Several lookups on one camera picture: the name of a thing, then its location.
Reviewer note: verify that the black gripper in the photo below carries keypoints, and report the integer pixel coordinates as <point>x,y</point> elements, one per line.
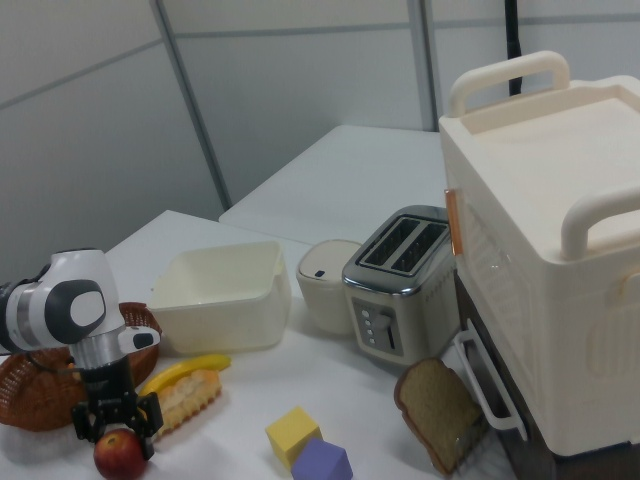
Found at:
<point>109,387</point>

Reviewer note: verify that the red apple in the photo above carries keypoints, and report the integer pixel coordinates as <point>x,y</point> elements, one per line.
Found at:
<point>119,456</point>

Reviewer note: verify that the cream open plastic container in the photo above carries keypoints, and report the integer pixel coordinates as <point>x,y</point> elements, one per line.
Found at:
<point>225,320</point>

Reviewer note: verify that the toy sandwich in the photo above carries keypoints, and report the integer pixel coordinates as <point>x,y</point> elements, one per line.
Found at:
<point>192,392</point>

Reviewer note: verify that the brown wicker basket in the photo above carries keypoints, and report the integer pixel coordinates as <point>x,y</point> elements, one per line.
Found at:
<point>35,395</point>

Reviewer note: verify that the yellow banana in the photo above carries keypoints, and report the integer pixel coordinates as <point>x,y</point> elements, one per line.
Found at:
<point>200,364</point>

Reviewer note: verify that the yellow foam cube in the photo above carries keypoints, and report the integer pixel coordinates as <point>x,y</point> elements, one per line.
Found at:
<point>292,432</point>

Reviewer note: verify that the purple foam cube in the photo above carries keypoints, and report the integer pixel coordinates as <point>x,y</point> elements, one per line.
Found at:
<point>322,462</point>

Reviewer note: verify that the small cream lidded bin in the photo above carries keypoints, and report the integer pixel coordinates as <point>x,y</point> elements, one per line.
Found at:
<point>325,300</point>

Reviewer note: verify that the cream and chrome toaster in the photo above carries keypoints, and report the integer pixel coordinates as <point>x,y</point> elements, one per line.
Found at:
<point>400,300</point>

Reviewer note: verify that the brown bread slice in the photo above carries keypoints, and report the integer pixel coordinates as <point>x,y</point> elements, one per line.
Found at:
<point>435,410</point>

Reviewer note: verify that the dark brown crate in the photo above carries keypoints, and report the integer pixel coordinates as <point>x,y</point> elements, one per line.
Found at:
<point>590,467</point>

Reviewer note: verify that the black pole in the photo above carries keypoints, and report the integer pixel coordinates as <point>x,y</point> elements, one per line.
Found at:
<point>513,45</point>

